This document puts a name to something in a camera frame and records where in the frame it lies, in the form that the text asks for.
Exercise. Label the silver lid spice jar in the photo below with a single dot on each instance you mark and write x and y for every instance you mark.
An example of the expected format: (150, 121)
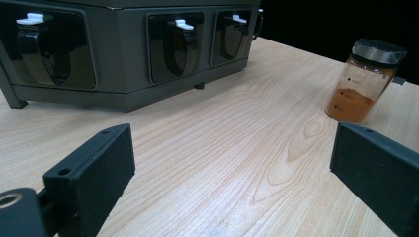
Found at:
(355, 98)

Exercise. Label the dark grey corner rack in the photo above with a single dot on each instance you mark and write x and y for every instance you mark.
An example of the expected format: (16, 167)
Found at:
(125, 65)

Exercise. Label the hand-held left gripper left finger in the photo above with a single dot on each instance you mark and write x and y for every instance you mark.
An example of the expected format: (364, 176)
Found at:
(95, 171)

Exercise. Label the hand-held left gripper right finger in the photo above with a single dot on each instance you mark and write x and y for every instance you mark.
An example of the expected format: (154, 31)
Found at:
(378, 171)

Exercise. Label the black curtain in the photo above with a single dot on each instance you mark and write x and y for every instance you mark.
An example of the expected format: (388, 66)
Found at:
(313, 23)

